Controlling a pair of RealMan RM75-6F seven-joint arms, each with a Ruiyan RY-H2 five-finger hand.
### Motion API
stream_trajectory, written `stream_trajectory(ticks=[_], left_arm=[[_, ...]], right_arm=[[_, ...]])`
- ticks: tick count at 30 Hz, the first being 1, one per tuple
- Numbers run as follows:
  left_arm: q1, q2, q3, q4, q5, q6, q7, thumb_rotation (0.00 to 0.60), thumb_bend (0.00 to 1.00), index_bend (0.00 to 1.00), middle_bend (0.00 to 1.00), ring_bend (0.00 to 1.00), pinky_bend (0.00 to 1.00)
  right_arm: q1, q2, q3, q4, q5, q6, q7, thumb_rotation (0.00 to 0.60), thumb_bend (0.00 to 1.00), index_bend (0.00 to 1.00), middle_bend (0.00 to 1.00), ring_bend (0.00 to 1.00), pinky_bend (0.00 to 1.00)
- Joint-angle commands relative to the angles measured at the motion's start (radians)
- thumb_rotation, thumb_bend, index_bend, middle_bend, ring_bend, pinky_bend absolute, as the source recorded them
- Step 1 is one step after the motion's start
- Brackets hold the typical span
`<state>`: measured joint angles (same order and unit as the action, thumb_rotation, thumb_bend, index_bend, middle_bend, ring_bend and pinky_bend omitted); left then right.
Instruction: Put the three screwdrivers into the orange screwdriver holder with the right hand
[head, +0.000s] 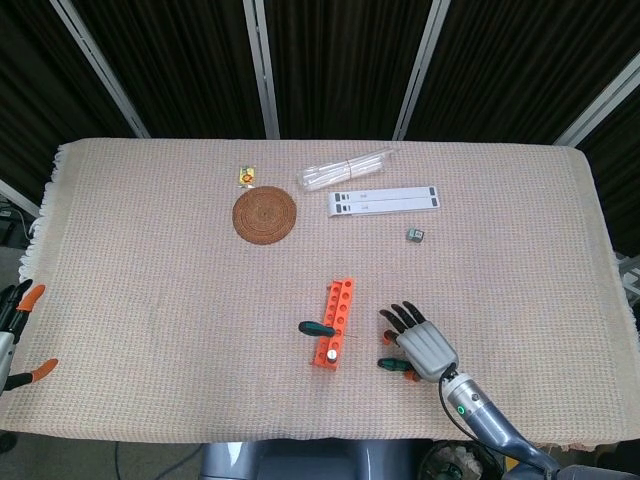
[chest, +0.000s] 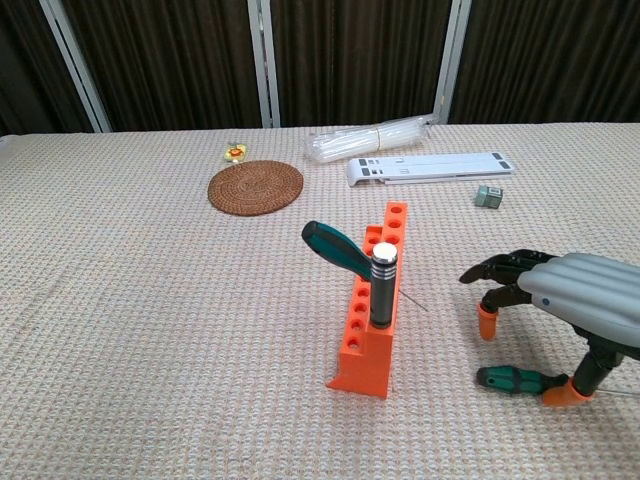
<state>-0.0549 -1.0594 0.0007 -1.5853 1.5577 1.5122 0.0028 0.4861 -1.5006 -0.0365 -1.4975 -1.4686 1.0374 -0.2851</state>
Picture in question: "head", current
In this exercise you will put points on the bundle of clear plastic tubes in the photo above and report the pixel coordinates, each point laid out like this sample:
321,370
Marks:
340,170

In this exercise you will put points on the small green box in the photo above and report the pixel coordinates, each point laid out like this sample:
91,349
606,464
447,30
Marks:
415,234

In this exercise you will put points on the round woven rattan coaster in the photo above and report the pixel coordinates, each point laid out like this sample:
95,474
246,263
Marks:
264,215

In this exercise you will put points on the white partition frame post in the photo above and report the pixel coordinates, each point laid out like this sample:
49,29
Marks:
17,197
600,106
262,75
100,70
421,70

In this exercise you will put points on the white metal rack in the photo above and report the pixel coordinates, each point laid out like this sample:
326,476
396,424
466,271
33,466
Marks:
631,280

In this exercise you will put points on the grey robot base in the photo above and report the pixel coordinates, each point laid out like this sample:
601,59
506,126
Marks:
310,462

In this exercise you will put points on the small yellow snack packet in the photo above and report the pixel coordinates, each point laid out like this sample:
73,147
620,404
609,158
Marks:
245,176

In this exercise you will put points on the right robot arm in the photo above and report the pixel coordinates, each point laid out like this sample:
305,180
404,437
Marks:
480,410

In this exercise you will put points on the black waste bin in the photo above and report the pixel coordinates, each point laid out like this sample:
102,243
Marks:
460,462

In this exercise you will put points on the beige woven tablecloth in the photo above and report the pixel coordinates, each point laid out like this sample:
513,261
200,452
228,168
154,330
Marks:
150,300

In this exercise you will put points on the white folding laptop stand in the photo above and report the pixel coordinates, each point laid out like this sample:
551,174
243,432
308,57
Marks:
385,202

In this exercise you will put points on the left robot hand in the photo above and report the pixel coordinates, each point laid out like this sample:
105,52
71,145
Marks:
6,355

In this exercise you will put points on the orange tool holder block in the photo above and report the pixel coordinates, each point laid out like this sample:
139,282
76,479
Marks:
342,300

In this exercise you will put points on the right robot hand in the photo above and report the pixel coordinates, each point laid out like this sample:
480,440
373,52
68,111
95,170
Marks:
427,350

